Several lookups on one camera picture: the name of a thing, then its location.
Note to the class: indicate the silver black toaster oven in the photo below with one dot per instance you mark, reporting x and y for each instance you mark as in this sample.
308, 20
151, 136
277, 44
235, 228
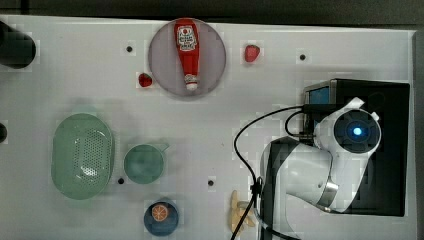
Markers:
383, 188

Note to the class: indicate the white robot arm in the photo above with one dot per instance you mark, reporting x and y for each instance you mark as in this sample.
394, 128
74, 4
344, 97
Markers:
326, 175

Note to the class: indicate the grey round plate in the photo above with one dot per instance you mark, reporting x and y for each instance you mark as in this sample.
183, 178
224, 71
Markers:
166, 68

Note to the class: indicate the light red toy strawberry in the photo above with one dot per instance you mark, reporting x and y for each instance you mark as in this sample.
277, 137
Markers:
251, 53

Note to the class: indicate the dark red toy strawberry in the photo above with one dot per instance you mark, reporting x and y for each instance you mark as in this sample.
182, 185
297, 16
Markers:
145, 80

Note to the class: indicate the green measuring cup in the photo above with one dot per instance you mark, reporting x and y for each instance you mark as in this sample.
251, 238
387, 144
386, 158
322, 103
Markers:
145, 163

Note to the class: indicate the peeled toy banana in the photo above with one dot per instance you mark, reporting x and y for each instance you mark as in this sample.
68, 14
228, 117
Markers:
237, 209

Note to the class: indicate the red ketchup bottle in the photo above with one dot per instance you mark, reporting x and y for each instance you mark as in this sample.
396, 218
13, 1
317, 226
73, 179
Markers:
187, 45

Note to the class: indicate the orange slice toy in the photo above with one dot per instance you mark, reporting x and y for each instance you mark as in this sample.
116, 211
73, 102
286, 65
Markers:
159, 212

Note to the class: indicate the blue bowl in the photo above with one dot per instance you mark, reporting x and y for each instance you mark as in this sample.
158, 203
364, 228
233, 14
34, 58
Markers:
165, 227

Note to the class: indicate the green perforated colander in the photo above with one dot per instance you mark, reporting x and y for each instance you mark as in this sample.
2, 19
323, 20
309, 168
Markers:
82, 155

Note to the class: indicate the black cylinder cup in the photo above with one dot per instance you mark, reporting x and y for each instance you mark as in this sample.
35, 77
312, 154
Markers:
3, 132
17, 49

